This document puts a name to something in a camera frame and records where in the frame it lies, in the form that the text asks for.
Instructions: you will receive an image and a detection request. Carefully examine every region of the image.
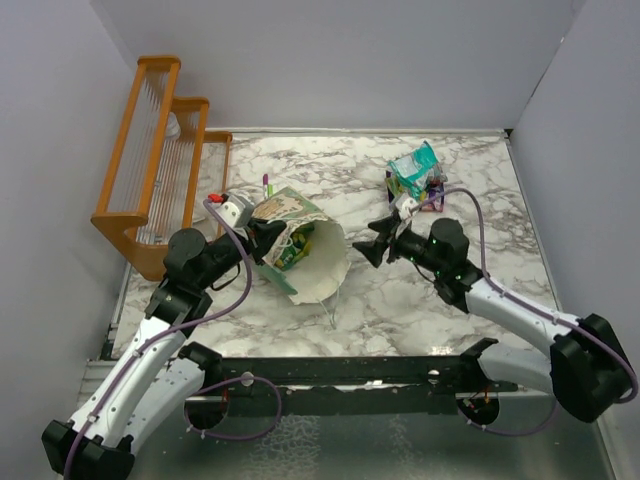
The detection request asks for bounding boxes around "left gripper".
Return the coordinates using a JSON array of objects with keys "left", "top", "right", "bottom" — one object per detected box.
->
[{"left": 197, "top": 216, "right": 287, "bottom": 290}]

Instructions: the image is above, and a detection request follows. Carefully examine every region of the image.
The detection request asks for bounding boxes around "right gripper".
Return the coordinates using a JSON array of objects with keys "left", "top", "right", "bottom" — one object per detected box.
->
[{"left": 354, "top": 214, "right": 446, "bottom": 275}]

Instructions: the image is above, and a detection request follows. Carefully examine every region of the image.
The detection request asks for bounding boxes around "green paper bag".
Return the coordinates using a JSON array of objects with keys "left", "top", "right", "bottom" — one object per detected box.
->
[{"left": 253, "top": 187, "right": 350, "bottom": 306}]

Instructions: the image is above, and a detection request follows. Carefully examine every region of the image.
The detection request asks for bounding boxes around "purple snack packet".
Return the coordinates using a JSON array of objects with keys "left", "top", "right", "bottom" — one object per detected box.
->
[{"left": 415, "top": 173, "right": 448, "bottom": 212}]

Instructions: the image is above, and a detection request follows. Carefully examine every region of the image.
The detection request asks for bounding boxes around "teal snack packet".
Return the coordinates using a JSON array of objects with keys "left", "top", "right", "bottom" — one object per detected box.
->
[{"left": 386, "top": 141, "right": 446, "bottom": 193}]

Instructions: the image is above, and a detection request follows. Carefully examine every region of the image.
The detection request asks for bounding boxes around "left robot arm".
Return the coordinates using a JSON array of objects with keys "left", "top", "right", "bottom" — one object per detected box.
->
[{"left": 42, "top": 219, "right": 286, "bottom": 479}]

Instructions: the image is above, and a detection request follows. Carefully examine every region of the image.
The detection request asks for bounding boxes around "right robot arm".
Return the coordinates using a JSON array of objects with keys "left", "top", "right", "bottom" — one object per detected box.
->
[{"left": 353, "top": 214, "right": 639, "bottom": 423}]

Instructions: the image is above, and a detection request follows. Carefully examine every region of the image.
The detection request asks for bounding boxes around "green pink pen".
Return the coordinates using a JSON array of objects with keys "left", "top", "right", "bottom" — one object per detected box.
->
[{"left": 262, "top": 174, "right": 273, "bottom": 199}]

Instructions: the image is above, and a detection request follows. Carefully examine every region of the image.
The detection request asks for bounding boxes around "orange wooden rack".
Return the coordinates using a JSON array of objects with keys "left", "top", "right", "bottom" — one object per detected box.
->
[{"left": 91, "top": 55, "right": 233, "bottom": 281}]

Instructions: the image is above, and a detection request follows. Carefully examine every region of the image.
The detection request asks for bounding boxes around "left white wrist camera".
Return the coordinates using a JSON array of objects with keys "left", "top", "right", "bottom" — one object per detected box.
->
[{"left": 203, "top": 192, "right": 254, "bottom": 229}]

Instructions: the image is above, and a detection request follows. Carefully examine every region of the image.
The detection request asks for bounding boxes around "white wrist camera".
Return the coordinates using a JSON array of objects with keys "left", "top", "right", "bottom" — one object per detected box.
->
[
  {"left": 203, "top": 192, "right": 254, "bottom": 229},
  {"left": 392, "top": 193, "right": 420, "bottom": 221}
]

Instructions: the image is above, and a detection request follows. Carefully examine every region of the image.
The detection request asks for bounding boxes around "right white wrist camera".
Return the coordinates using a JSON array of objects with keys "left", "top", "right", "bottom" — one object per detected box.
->
[{"left": 392, "top": 193, "right": 420, "bottom": 221}]

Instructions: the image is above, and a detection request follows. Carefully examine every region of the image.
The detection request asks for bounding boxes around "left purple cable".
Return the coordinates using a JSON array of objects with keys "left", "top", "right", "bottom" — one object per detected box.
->
[{"left": 62, "top": 192, "right": 282, "bottom": 479}]

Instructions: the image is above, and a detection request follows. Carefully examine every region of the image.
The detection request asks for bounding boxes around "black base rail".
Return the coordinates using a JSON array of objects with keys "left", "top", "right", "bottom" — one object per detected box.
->
[{"left": 178, "top": 343, "right": 517, "bottom": 418}]

